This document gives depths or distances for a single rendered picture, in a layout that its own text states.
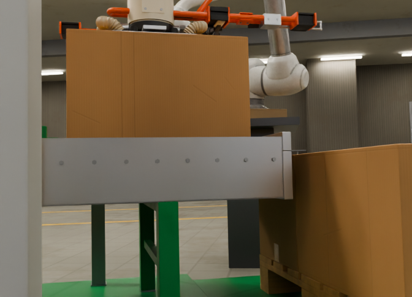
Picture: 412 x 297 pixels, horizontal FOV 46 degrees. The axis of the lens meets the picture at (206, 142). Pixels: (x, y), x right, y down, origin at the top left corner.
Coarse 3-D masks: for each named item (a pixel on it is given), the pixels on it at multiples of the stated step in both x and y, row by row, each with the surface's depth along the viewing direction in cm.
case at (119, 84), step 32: (96, 32) 155; (128, 32) 158; (96, 64) 155; (128, 64) 157; (160, 64) 159; (192, 64) 162; (224, 64) 165; (96, 96) 154; (128, 96) 156; (160, 96) 159; (192, 96) 161; (224, 96) 164; (96, 128) 153; (128, 128) 156; (160, 128) 158; (192, 128) 160; (224, 128) 163
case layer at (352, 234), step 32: (320, 160) 149; (352, 160) 130; (384, 160) 115; (320, 192) 149; (352, 192) 130; (384, 192) 115; (288, 224) 174; (320, 224) 149; (352, 224) 130; (384, 224) 116; (288, 256) 174; (320, 256) 149; (352, 256) 130; (384, 256) 116; (352, 288) 131; (384, 288) 116
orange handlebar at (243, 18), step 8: (112, 8) 175; (120, 8) 176; (128, 8) 177; (112, 16) 179; (120, 16) 180; (176, 16) 181; (184, 16) 181; (192, 16) 182; (200, 16) 182; (232, 16) 185; (240, 16) 185; (248, 16) 186; (256, 16) 187; (240, 24) 190; (248, 24) 191; (288, 24) 194
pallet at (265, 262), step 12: (264, 264) 199; (276, 264) 186; (264, 276) 199; (276, 276) 196; (288, 276) 174; (300, 276) 165; (264, 288) 199; (276, 288) 195; (288, 288) 196; (300, 288) 197; (312, 288) 154; (324, 288) 146
